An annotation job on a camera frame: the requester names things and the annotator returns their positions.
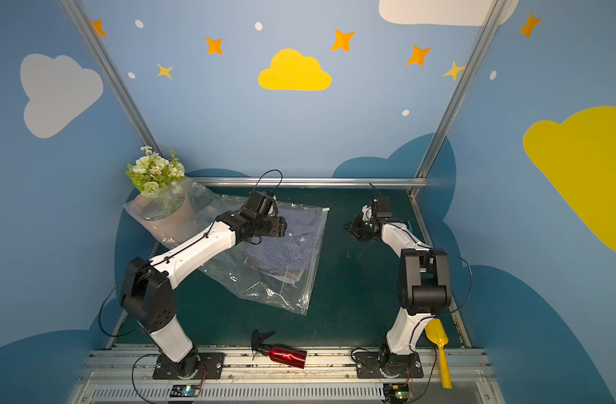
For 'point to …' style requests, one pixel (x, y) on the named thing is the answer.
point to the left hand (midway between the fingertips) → (284, 223)
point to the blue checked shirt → (291, 257)
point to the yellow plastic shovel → (437, 333)
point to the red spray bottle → (277, 353)
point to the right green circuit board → (396, 392)
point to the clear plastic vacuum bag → (229, 264)
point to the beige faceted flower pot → (172, 216)
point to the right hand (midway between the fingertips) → (349, 226)
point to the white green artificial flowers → (151, 173)
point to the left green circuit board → (185, 390)
